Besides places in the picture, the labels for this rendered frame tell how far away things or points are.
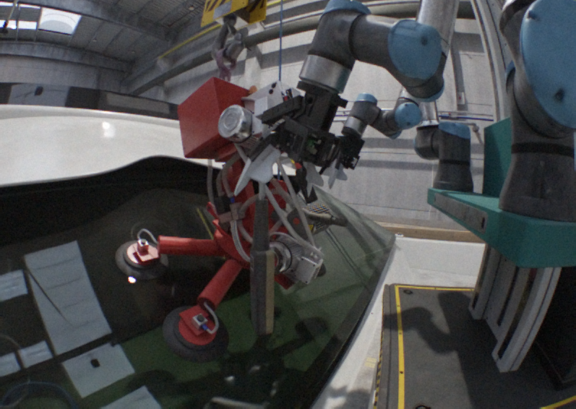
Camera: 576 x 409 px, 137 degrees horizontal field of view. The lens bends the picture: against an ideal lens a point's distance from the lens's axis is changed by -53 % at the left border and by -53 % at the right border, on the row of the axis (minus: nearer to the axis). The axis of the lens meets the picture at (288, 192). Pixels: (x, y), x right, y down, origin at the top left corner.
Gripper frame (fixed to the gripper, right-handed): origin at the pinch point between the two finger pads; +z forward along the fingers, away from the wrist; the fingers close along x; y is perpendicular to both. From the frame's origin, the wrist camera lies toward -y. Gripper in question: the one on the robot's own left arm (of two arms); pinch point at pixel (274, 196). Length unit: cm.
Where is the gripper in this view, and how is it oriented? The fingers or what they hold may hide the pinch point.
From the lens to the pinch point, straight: 44.5
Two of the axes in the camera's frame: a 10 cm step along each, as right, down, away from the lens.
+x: 7.9, 0.2, 6.2
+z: -3.3, 8.6, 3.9
